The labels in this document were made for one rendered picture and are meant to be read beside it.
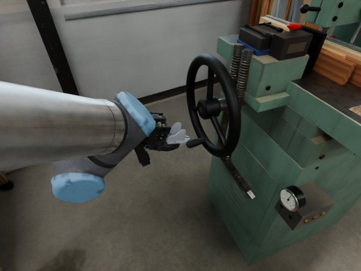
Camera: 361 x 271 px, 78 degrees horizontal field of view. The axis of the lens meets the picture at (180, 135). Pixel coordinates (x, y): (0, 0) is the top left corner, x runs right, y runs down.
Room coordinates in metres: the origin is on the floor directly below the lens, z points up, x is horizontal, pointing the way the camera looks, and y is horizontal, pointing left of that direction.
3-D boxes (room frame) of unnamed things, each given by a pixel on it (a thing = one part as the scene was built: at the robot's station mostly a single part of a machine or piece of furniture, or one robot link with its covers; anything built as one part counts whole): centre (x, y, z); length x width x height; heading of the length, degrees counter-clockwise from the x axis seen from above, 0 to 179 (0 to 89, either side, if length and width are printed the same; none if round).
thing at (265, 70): (0.56, -0.22, 0.92); 0.15 x 0.13 x 0.09; 22
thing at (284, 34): (0.56, -0.22, 0.99); 0.13 x 0.11 x 0.06; 22
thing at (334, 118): (0.59, -0.30, 0.87); 0.61 x 0.30 x 0.06; 22
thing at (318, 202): (0.35, -0.36, 0.58); 0.12 x 0.08 x 0.08; 112
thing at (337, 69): (0.59, -0.36, 0.93); 0.21 x 0.02 x 0.05; 22
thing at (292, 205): (0.33, -0.30, 0.65); 0.06 x 0.04 x 0.08; 22
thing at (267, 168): (0.69, -0.51, 0.36); 0.58 x 0.45 x 0.71; 112
